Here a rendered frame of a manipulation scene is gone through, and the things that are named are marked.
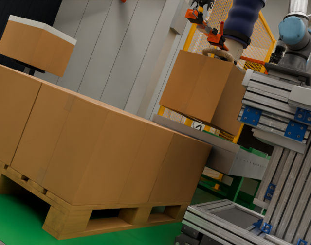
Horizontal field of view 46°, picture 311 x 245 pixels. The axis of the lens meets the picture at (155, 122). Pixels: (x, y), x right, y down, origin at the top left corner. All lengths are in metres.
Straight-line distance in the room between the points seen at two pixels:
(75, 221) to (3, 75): 0.79
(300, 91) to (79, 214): 1.11
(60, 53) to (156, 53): 0.94
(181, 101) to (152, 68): 1.34
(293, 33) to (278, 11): 10.57
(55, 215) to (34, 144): 0.32
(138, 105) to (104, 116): 2.24
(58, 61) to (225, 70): 1.90
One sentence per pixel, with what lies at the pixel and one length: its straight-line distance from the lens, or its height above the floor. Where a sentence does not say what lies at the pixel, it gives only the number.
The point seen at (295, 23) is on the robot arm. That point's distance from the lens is 1.88.
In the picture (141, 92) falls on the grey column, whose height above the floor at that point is 0.77.
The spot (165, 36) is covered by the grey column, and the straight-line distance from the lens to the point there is 3.75.
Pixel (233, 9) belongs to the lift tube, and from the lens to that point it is 2.72.
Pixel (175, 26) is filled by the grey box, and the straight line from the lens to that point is 3.74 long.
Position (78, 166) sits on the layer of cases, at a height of 0.29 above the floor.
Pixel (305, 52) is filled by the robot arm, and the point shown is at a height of 1.15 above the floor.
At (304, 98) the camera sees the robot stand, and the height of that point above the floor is 0.90.
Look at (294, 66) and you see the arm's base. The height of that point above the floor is 1.06.
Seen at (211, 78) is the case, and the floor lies 0.94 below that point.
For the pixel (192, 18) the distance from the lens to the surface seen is 2.15.
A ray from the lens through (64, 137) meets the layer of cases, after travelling 1.53.
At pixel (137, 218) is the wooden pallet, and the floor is 0.06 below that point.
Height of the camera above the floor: 0.57
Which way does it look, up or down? 1 degrees down
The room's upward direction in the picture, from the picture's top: 21 degrees clockwise
